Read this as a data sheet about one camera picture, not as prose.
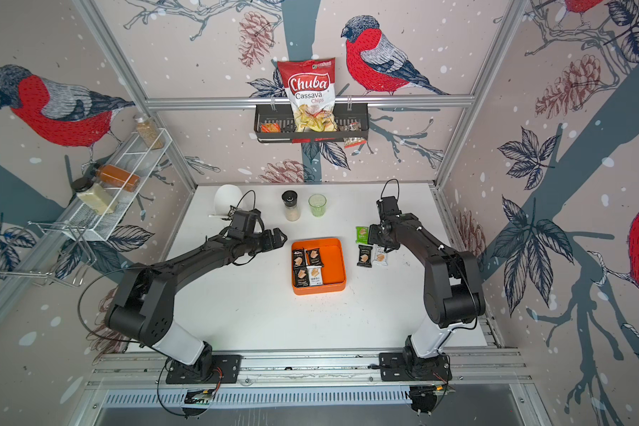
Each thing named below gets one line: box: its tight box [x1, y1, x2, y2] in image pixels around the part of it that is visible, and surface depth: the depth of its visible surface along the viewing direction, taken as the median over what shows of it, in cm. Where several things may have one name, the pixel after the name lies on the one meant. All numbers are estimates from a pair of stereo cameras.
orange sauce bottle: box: [95, 164, 142, 193], surface depth 74 cm
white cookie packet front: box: [306, 265, 324, 286], surface depth 92 cm
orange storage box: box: [291, 237, 348, 295], surface depth 97 cm
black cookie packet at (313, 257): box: [305, 247, 324, 267], surface depth 97 cm
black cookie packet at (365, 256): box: [356, 244, 373, 269], surface depth 97 cm
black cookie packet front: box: [293, 265, 310, 288], surface depth 92 cm
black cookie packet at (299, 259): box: [292, 248, 307, 271], surface depth 95 cm
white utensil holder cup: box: [213, 183, 244, 216], surface depth 100 cm
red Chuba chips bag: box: [276, 57, 338, 133], surface depth 85 cm
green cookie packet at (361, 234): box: [355, 225, 370, 245], surface depth 106 cm
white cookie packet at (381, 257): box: [371, 244, 389, 267], surface depth 97 cm
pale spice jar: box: [71, 176, 119, 215], surface depth 68 cm
